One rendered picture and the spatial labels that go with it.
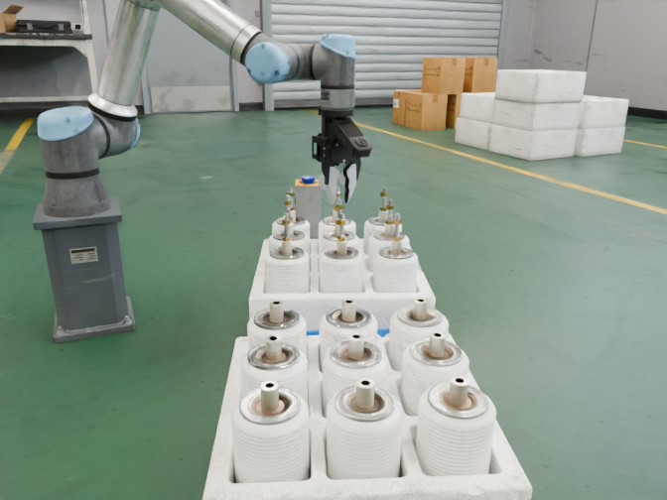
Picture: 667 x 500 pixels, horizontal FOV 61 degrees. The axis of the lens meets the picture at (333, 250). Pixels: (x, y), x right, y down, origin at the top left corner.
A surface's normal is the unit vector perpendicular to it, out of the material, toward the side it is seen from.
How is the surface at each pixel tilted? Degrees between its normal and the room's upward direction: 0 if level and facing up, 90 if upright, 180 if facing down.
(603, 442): 0
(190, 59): 90
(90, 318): 90
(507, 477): 0
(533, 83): 90
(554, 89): 90
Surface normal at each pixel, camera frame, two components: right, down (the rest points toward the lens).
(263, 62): -0.26, 0.33
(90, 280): 0.39, 0.32
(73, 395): 0.01, -0.94
